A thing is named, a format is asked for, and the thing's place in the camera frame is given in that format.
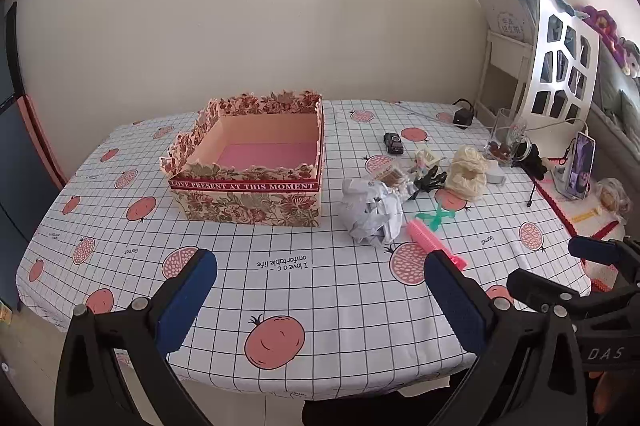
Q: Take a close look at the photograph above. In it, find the small crochet doll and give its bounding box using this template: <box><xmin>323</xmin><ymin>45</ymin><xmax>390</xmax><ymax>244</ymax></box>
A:
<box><xmin>592</xmin><ymin>177</ymin><xmax>633</xmax><ymax>213</ymax></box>

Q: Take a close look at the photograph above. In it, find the bag of cotton swabs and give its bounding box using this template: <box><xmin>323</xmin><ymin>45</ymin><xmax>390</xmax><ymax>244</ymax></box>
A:
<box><xmin>370</xmin><ymin>161</ymin><xmax>413</xmax><ymax>187</ymax></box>

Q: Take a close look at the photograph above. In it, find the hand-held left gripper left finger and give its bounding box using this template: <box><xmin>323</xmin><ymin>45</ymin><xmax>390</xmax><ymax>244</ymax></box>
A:
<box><xmin>54</xmin><ymin>248</ymin><xmax>219</xmax><ymax>426</ymax></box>

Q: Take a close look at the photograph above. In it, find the cream crochet mat red border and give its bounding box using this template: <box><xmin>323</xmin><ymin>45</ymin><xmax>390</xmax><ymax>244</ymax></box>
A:
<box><xmin>530</xmin><ymin>166</ymin><xmax>631</xmax><ymax>292</ymax></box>

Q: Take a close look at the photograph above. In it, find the white charger plug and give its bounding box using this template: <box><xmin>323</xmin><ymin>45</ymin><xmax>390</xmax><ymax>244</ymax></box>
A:
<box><xmin>482</xmin><ymin>161</ymin><xmax>506</xmax><ymax>186</ymax></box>

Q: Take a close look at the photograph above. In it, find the black hair claw clip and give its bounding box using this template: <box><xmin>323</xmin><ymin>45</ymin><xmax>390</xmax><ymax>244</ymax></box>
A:
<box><xmin>412</xmin><ymin>166</ymin><xmax>448</xmax><ymax>193</ymax></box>

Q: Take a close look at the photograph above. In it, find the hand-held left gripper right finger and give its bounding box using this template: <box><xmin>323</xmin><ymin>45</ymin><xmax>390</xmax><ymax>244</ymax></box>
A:
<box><xmin>424</xmin><ymin>251</ymin><xmax>588</xmax><ymax>426</ymax></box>

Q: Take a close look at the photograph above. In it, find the black fuzzy object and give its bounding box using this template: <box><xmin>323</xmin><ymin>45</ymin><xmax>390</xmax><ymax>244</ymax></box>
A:
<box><xmin>515</xmin><ymin>143</ymin><xmax>550</xmax><ymax>179</ymax></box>

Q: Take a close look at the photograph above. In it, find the person's right hand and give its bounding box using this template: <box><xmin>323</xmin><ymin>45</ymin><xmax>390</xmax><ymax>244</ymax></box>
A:
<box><xmin>594</xmin><ymin>371</ymin><xmax>627</xmax><ymax>415</ymax></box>

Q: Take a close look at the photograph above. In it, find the black power adapter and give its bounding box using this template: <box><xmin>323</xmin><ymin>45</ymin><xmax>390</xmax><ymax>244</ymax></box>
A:
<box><xmin>452</xmin><ymin>100</ymin><xmax>476</xmax><ymax>129</ymax></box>

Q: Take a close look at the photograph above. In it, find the smartphone on stand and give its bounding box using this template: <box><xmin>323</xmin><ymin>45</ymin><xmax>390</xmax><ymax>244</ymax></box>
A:
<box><xmin>565</xmin><ymin>132</ymin><xmax>596</xmax><ymax>199</ymax></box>

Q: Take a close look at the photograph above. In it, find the white cut-out panel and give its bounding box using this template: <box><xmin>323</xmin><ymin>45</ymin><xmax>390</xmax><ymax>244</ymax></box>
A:
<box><xmin>517</xmin><ymin>0</ymin><xmax>600</xmax><ymax>123</ymax></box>

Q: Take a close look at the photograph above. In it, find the white paper ball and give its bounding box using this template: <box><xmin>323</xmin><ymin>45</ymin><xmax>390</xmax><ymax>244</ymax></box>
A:
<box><xmin>341</xmin><ymin>178</ymin><xmax>406</xmax><ymax>249</ymax></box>

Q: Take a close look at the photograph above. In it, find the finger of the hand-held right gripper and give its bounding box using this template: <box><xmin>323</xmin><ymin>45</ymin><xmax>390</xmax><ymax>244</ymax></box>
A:
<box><xmin>567</xmin><ymin>235</ymin><xmax>640</xmax><ymax>288</ymax></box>
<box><xmin>506</xmin><ymin>268</ymin><xmax>582</xmax><ymax>320</ymax></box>

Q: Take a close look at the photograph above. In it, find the clear glass mug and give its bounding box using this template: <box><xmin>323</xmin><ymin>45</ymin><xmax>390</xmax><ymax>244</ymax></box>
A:
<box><xmin>484</xmin><ymin>108</ymin><xmax>528</xmax><ymax>167</ymax></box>

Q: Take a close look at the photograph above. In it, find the floral cardboard gift box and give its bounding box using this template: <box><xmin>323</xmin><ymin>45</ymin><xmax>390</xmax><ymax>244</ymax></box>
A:
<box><xmin>159</xmin><ymin>90</ymin><xmax>327</xmax><ymax>228</ymax></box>

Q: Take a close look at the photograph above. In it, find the grey quilted cushion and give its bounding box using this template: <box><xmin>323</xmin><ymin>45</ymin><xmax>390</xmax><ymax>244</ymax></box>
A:
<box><xmin>585</xmin><ymin>41</ymin><xmax>640</xmax><ymax>167</ymax></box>

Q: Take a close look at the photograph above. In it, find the white wooden shelf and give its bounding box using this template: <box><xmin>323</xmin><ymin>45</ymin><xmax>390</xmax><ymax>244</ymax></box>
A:
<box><xmin>475</xmin><ymin>28</ymin><xmax>536</xmax><ymax>122</ymax></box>

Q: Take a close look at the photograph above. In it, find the dark door panel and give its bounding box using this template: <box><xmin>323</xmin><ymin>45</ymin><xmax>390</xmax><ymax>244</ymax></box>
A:
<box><xmin>0</xmin><ymin>1</ymin><xmax>61</xmax><ymax>312</ymax></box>

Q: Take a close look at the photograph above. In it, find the cream lace scrunchie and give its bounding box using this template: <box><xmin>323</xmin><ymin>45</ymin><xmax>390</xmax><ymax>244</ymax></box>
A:
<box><xmin>445</xmin><ymin>166</ymin><xmax>488</xmax><ymax>202</ymax></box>
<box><xmin>451</xmin><ymin>146</ymin><xmax>493</xmax><ymax>173</ymax></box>

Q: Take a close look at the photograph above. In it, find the desktop with checked pomegranate tablecloth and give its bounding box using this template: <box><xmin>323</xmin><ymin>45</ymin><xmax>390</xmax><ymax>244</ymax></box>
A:
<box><xmin>15</xmin><ymin>98</ymin><xmax>593</xmax><ymax>407</ymax></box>

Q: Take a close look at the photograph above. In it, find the pink door frame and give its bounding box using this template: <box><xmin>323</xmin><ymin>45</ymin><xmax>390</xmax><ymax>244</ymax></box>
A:
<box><xmin>17</xmin><ymin>95</ymin><xmax>68</xmax><ymax>189</ymax></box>

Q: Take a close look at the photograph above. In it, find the green plastic scissors-shaped tool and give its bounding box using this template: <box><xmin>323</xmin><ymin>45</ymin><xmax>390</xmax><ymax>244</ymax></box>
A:
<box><xmin>415</xmin><ymin>206</ymin><xmax>457</xmax><ymax>233</ymax></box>

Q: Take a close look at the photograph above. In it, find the purple crochet flower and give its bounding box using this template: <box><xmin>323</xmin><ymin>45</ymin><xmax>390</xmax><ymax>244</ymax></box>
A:
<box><xmin>575</xmin><ymin>5</ymin><xmax>621</xmax><ymax>49</ymax></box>

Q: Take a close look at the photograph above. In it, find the pink hair roller comb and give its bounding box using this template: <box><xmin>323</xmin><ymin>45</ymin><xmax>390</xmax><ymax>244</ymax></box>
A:
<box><xmin>406</xmin><ymin>220</ymin><xmax>468</xmax><ymax>272</ymax></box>

